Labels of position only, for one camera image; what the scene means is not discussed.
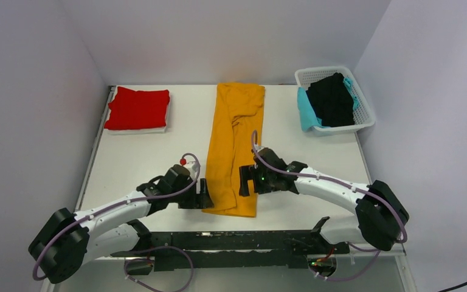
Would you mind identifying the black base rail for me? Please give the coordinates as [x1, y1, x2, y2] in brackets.
[113, 230, 350, 271]

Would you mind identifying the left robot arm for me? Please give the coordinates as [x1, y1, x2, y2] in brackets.
[28, 164, 213, 283]

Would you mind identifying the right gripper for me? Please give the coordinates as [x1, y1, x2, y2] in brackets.
[239, 164, 279, 196]

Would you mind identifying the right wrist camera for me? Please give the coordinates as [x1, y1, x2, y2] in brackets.
[252, 145, 266, 156]

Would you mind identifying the black t shirt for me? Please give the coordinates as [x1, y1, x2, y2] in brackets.
[306, 72, 355, 128]

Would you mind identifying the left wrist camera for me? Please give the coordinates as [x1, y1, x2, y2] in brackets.
[180, 158, 201, 181]

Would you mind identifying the white plastic basket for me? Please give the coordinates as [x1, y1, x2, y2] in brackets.
[294, 66, 375, 136]

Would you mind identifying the folded red t shirt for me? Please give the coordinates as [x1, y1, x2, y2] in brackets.
[104, 86, 170, 133]

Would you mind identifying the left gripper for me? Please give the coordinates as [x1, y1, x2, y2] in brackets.
[170, 178, 214, 209]

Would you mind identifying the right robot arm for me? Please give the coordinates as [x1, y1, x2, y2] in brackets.
[239, 147, 409, 252]

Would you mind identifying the yellow t shirt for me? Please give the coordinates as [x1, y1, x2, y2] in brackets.
[205, 83, 265, 218]

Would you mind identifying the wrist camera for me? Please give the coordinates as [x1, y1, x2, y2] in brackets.
[180, 158, 201, 181]
[252, 145, 266, 156]

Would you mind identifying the teal t shirt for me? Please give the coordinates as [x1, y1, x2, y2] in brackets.
[297, 73, 360, 131]

